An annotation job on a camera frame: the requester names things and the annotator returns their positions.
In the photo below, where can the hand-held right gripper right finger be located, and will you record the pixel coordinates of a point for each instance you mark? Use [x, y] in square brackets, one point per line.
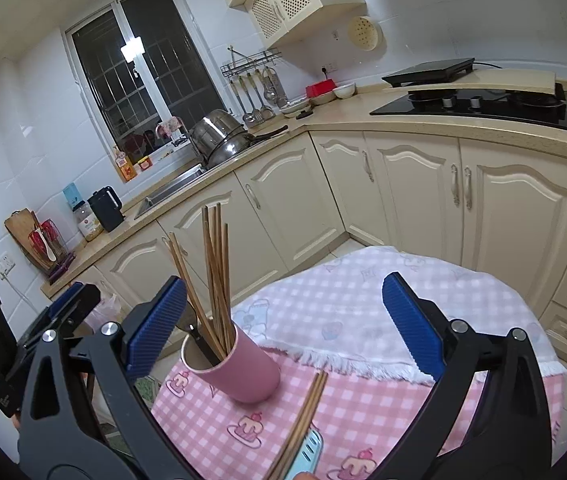
[413, 330]

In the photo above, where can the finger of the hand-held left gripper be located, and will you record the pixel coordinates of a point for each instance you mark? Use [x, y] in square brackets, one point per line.
[80, 310]
[65, 300]

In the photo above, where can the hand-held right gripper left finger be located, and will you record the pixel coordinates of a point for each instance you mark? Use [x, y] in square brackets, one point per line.
[156, 330]

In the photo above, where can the dark spoon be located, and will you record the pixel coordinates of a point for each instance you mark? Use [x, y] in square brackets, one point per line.
[203, 345]

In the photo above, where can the bundle of wooden chopsticks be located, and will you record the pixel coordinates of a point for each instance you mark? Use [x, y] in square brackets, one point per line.
[218, 280]

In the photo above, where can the pink cup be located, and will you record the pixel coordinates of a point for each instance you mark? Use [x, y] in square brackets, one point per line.
[243, 370]

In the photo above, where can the light blue sheathed knife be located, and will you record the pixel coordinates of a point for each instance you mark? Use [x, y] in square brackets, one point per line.
[308, 452]

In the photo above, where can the person's right hand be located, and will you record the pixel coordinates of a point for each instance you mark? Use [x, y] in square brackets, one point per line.
[306, 476]

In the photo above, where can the white plastic bag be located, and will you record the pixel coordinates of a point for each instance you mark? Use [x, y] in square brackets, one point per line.
[105, 312]

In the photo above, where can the white checked cloth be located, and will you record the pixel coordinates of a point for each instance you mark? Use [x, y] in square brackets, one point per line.
[388, 300]

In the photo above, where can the red knife stand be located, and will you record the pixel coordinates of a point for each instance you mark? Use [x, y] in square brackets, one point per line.
[50, 250]

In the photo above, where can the glass jar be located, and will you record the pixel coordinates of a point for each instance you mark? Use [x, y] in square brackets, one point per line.
[88, 222]

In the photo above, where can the wooden cutting board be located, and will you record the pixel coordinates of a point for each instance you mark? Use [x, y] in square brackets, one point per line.
[18, 230]

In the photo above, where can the pink checked tablecloth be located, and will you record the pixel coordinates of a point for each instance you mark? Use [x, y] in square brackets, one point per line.
[363, 410]

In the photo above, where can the black kettle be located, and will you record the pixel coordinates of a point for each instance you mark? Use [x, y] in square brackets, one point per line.
[105, 210]

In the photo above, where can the blue card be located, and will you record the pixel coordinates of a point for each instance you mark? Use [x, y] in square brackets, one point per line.
[70, 195]

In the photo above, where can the steel sink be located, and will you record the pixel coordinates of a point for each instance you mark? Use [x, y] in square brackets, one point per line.
[168, 192]

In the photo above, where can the yellow bottle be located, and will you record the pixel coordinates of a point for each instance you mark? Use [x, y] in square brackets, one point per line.
[126, 167]

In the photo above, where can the faucet with cloth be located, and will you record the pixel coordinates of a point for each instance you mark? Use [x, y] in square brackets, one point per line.
[171, 130]

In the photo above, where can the steel pot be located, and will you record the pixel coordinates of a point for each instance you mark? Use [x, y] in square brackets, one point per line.
[216, 132]

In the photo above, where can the black glass gas stove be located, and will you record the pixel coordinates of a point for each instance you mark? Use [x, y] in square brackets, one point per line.
[488, 110]

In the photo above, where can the window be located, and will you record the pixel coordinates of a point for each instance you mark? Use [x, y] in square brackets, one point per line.
[138, 70]

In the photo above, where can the small black dish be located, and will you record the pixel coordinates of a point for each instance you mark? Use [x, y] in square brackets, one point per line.
[303, 114]

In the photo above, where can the patterned bowl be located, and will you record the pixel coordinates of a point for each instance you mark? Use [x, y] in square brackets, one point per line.
[323, 100]

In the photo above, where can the white bowl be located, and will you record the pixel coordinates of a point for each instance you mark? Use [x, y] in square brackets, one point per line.
[345, 91]

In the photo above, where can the white plate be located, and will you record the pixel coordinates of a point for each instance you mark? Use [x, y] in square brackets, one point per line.
[292, 106]

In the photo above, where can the black induction cooker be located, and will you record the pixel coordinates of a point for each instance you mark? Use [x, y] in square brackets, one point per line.
[428, 72]

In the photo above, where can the red box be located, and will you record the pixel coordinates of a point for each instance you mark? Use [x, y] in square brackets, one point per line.
[321, 87]

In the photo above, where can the round cream steamer plate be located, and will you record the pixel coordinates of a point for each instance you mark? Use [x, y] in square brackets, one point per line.
[365, 33]

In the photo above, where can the cream lattice door cabinet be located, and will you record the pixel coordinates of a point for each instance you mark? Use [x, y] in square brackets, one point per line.
[303, 0]

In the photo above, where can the wall socket with plug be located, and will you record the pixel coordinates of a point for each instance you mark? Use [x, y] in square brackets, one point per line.
[330, 67]

